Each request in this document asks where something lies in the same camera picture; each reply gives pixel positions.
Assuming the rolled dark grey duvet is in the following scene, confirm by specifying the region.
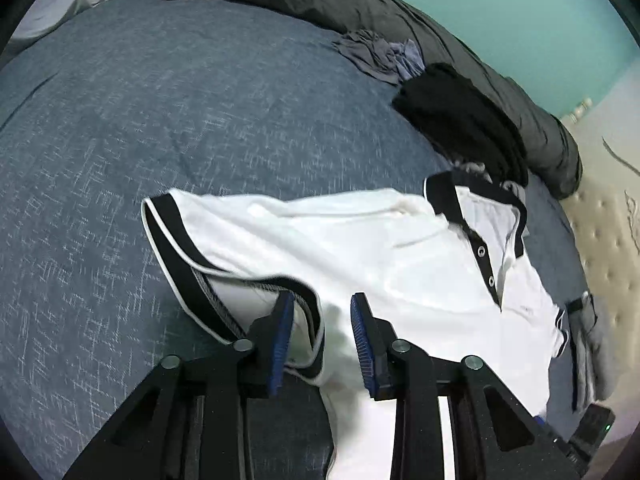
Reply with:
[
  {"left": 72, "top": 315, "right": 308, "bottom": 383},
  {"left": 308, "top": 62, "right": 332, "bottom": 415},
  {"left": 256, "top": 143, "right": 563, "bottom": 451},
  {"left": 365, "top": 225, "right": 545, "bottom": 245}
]
[{"left": 159, "top": 0, "right": 583, "bottom": 200}]

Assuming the crumpled purple-grey garment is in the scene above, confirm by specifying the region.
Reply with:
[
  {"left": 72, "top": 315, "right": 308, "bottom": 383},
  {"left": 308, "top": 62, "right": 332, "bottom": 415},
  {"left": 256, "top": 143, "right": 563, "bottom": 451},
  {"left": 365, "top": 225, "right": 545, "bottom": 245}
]
[{"left": 332, "top": 30, "right": 426, "bottom": 86}]

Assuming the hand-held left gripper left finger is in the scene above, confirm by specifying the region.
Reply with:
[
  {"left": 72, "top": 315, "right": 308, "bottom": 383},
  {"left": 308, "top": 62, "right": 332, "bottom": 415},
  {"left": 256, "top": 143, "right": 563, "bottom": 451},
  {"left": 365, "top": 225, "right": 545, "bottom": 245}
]
[{"left": 62, "top": 290, "right": 296, "bottom": 480}]

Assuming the blue patterned bed sheet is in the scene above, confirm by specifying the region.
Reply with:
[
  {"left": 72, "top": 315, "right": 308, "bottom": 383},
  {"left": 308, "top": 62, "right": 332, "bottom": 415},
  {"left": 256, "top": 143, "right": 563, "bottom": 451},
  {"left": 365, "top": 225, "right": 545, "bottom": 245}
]
[{"left": 0, "top": 0, "right": 601, "bottom": 480}]

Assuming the folded grey sweater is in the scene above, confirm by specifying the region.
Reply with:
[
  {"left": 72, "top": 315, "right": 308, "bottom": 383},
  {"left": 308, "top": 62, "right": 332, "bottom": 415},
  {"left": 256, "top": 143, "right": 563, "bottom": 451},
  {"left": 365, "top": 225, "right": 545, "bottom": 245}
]
[{"left": 572, "top": 292, "right": 618, "bottom": 411}]

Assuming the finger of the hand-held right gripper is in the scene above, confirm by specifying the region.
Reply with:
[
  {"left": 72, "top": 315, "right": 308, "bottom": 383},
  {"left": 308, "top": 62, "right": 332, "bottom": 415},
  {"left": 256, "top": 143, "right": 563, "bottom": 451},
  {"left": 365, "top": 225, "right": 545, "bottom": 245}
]
[{"left": 532, "top": 412, "right": 572, "bottom": 455}]

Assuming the white polo shirt black trim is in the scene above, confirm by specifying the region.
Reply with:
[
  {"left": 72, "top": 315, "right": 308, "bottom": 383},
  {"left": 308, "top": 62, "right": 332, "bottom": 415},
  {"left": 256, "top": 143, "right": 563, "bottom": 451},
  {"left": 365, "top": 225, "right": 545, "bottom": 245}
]
[{"left": 141, "top": 170, "right": 571, "bottom": 480}]

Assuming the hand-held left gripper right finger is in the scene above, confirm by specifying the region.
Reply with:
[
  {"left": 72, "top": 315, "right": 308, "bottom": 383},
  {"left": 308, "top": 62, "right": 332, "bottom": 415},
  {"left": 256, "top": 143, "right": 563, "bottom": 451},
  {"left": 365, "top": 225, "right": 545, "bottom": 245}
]
[{"left": 350, "top": 292, "right": 581, "bottom": 480}]

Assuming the cream tufted headboard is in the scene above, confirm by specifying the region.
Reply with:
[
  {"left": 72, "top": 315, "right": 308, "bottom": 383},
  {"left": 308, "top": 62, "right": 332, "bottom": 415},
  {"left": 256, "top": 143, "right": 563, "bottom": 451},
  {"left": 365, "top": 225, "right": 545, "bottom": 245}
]
[{"left": 557, "top": 95, "right": 640, "bottom": 441}]

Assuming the folded black garment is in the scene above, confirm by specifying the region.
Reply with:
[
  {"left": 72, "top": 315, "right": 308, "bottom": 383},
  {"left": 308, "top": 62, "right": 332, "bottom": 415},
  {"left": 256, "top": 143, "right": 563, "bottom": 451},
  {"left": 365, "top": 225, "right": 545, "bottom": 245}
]
[{"left": 569, "top": 297, "right": 598, "bottom": 330}]

